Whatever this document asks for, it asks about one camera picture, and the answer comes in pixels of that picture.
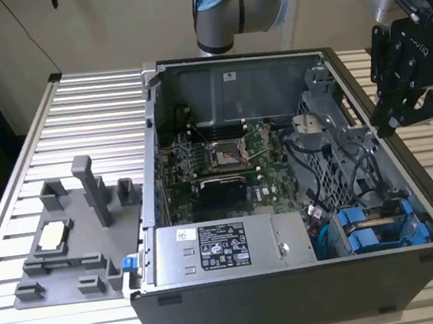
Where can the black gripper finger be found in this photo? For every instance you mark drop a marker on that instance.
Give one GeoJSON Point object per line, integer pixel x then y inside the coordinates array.
{"type": "Point", "coordinates": [423, 107]}
{"type": "Point", "coordinates": [384, 62]}

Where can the hard disk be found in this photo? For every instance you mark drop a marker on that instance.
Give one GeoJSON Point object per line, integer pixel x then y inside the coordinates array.
{"type": "Point", "coordinates": [352, 218]}

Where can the thin metal locking lever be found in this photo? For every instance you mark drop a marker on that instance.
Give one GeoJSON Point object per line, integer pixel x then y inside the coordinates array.
{"type": "Point", "coordinates": [199, 134]}

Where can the black RAM slot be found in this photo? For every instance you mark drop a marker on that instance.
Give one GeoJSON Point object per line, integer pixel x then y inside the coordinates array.
{"type": "Point", "coordinates": [221, 135]}
{"type": "Point", "coordinates": [220, 125]}
{"type": "Point", "coordinates": [220, 128]}
{"type": "Point", "coordinates": [221, 132]}

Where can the silver metal drive cage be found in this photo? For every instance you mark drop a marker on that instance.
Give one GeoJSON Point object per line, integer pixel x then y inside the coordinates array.
{"type": "Point", "coordinates": [318, 157]}

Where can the silver CPU chip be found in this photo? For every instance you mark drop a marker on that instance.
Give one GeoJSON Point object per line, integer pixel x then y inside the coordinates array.
{"type": "Point", "coordinates": [53, 234]}

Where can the silver power supply unit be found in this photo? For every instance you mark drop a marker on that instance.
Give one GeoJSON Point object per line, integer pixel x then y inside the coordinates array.
{"type": "Point", "coordinates": [165, 263]}

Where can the blue case latch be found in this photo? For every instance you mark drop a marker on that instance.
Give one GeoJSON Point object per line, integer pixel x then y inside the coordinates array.
{"type": "Point", "coordinates": [128, 264]}

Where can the CPU socket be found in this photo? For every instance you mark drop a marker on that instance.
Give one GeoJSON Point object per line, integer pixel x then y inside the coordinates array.
{"type": "Point", "coordinates": [225, 155]}

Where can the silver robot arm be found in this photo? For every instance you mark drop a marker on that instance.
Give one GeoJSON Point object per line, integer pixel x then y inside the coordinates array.
{"type": "Point", "coordinates": [219, 23]}

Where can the grey parts rack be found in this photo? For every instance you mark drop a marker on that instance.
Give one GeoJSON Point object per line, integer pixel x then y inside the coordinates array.
{"type": "Point", "coordinates": [79, 234]}

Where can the black graphics card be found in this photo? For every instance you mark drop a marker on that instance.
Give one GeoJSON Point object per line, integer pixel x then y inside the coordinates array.
{"type": "Point", "coordinates": [224, 192]}

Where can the black and silver PC case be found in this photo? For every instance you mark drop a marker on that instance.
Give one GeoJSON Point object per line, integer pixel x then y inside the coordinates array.
{"type": "Point", "coordinates": [258, 307]}

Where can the green motherboard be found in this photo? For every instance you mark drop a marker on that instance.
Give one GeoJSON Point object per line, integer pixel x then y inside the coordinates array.
{"type": "Point", "coordinates": [278, 186]}

